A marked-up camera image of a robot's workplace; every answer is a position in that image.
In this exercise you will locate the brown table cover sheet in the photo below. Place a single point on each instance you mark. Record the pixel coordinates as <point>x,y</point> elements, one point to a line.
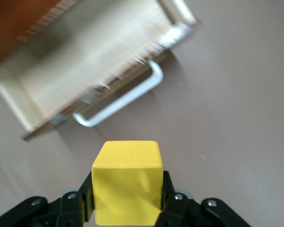
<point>227,106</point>

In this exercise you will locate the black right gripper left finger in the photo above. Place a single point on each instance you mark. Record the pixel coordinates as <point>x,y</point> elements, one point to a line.
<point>61,212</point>

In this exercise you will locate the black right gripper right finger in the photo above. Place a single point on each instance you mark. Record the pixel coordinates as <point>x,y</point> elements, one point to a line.
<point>184,212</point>

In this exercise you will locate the yellow wooden cube block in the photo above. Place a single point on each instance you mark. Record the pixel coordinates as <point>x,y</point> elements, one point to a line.
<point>127,184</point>

